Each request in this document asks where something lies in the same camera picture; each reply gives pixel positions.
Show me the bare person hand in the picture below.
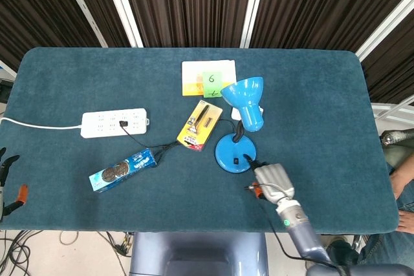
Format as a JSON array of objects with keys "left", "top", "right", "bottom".
[{"left": 397, "top": 209, "right": 414, "bottom": 234}]

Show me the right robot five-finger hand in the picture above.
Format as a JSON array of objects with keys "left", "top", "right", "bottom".
[{"left": 243, "top": 154, "right": 296, "bottom": 206}]

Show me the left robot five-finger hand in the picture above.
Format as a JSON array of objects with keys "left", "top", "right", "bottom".
[{"left": 0, "top": 147, "right": 29, "bottom": 224}]

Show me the blue desk lamp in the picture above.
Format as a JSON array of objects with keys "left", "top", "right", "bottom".
[{"left": 215, "top": 76, "right": 265, "bottom": 174}]

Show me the bare person forearm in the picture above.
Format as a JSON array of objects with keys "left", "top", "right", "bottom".
[{"left": 389, "top": 164, "right": 414, "bottom": 200}]

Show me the white power strip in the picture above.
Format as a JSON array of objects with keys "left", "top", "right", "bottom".
[{"left": 80, "top": 108, "right": 151, "bottom": 139}]

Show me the blue table cloth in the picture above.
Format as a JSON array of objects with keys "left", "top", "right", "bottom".
[{"left": 0, "top": 46, "right": 399, "bottom": 235}]

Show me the black box device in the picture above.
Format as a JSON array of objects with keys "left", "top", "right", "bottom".
[{"left": 0, "top": 80, "right": 14, "bottom": 103}]

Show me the grey metallic tube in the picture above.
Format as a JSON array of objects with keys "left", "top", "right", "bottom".
[{"left": 380, "top": 128, "right": 414, "bottom": 146}]

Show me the yellow razor blister pack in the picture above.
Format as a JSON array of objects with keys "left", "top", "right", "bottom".
[{"left": 176, "top": 100, "right": 224, "bottom": 153}]

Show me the green sticky note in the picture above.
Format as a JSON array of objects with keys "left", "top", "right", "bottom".
[{"left": 202, "top": 70, "right": 224, "bottom": 98}]

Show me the blue Oreo cookie box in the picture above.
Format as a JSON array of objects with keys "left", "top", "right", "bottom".
[{"left": 89, "top": 147, "right": 158, "bottom": 193}]

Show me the white and yellow card box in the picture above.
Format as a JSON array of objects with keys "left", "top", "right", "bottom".
[{"left": 181, "top": 59, "right": 237, "bottom": 97}]

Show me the dark brown pleated curtain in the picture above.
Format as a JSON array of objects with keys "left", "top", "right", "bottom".
[{"left": 0, "top": 0, "right": 414, "bottom": 105}]

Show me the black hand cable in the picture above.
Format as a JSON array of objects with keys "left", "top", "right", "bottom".
[{"left": 257, "top": 197, "right": 342, "bottom": 270}]

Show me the white power strip cable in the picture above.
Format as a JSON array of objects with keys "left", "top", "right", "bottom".
[{"left": 0, "top": 116, "right": 83, "bottom": 130}]

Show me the black floor cable bundle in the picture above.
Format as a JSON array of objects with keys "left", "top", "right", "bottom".
[{"left": 0, "top": 229, "right": 45, "bottom": 276}]

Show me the white floor cable loop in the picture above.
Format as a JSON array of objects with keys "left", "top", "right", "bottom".
[{"left": 59, "top": 231, "right": 80, "bottom": 246}]

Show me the white metal rack frame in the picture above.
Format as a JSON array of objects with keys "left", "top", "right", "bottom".
[{"left": 371, "top": 94, "right": 414, "bottom": 125}]

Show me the black plug and cable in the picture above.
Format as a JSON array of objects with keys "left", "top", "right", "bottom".
[{"left": 118, "top": 118, "right": 239, "bottom": 167}]

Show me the black floor cable with plug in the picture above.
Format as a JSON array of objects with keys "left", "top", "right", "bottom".
[{"left": 96, "top": 231, "right": 134, "bottom": 276}]

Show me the aluminium frame post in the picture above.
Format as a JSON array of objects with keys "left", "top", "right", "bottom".
[
  {"left": 99, "top": 0, "right": 144, "bottom": 48},
  {"left": 239, "top": 0, "right": 270, "bottom": 49},
  {"left": 354, "top": 0, "right": 414, "bottom": 61},
  {"left": 57, "top": 0, "right": 109, "bottom": 48}
]

